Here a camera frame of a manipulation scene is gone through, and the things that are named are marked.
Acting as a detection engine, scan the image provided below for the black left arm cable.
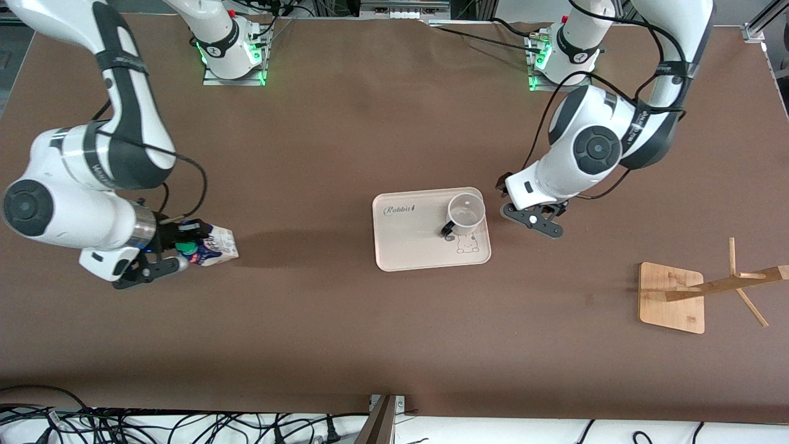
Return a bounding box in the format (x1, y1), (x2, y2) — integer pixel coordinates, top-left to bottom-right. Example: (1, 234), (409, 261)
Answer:
(517, 0), (690, 201)

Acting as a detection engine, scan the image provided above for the white cup with black handle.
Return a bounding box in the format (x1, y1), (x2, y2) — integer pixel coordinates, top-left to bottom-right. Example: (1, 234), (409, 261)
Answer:
(440, 192), (486, 238)

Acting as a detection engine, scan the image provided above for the milk carton with green cap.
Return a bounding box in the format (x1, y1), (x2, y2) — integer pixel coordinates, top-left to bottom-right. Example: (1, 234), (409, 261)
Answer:
(184, 223), (239, 267)

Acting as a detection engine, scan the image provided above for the black cable on table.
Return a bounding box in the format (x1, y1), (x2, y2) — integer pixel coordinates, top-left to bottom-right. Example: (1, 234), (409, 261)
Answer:
(425, 17), (537, 53)

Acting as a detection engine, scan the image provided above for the metal rail with equipment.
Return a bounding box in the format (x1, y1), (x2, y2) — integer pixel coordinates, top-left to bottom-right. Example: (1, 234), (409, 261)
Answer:
(359, 0), (452, 20)

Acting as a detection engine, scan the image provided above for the small metal bracket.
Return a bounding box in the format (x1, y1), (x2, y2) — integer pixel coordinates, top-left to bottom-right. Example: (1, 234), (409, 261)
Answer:
(369, 393), (406, 415)

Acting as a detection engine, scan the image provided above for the cream tray with bear print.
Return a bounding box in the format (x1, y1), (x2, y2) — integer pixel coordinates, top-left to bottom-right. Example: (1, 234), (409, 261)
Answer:
(372, 187), (492, 272)

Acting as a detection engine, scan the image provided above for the aluminium frame profile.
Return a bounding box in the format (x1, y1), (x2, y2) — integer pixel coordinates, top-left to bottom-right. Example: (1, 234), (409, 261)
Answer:
(743, 0), (789, 44)

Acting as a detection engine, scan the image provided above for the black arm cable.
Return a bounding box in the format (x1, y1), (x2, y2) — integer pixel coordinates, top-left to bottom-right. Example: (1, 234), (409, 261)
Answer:
(517, 0), (690, 201)
(89, 99), (209, 223)

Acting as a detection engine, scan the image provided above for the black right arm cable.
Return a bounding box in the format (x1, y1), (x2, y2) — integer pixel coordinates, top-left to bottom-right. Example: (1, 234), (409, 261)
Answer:
(89, 99), (209, 223)

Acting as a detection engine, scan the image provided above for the brown wooden beam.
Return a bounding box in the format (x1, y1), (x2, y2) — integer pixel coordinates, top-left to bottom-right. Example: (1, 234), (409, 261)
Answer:
(356, 395), (398, 444)

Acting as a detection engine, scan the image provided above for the wooden cup rack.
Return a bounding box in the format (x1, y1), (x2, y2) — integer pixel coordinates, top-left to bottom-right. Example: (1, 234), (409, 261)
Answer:
(638, 237), (789, 335)

